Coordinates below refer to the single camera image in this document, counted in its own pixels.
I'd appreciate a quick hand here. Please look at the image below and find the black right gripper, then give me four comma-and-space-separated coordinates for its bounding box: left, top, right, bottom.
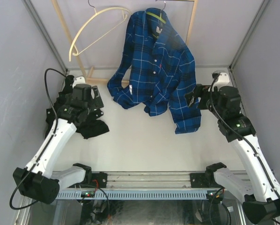
185, 83, 224, 120

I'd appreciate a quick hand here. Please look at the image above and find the black shirt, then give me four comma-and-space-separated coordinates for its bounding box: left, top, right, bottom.
45, 75, 110, 139

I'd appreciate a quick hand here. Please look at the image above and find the wooden clothes rack frame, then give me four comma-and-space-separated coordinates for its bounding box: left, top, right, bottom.
51, 0, 198, 83

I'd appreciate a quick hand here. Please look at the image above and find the blue plaid shirt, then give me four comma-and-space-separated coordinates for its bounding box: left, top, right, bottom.
107, 7, 201, 134

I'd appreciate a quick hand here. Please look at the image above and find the green plastic hanger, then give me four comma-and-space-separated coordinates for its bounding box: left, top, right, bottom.
146, 0, 166, 39

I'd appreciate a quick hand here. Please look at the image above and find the beige wooden hanger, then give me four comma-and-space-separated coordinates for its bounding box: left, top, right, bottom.
68, 0, 132, 62

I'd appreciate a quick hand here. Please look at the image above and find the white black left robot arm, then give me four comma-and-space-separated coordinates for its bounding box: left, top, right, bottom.
13, 83, 104, 204

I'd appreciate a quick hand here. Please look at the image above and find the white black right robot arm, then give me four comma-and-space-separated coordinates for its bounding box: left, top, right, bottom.
184, 84, 280, 225

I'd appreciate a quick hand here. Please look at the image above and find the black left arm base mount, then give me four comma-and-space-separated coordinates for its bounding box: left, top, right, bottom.
90, 172, 108, 188

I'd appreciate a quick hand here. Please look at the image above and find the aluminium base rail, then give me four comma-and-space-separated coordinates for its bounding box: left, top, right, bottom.
51, 170, 251, 188

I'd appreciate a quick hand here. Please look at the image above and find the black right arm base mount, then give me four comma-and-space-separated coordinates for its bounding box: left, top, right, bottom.
190, 172, 209, 188

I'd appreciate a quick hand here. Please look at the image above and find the grey slotted cable duct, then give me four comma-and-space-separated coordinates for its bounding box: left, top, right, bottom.
56, 189, 208, 200

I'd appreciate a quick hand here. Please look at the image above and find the metal clothes rail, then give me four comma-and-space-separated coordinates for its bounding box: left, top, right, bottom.
155, 0, 195, 2

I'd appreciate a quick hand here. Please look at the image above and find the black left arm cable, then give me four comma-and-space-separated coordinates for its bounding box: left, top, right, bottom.
9, 67, 68, 210

